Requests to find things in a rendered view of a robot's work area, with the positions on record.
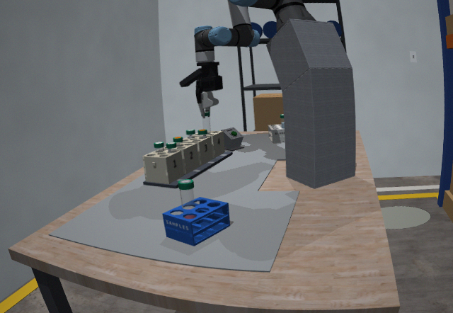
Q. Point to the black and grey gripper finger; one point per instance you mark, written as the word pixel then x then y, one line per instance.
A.
pixel 215 101
pixel 202 100

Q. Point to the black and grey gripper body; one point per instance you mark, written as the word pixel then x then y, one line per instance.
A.
pixel 208 80

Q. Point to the grey bench mat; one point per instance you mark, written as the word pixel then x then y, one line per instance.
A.
pixel 130 220

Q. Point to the blue tube rack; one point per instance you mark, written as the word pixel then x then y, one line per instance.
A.
pixel 181 229

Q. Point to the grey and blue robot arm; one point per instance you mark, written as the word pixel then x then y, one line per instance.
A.
pixel 241 35

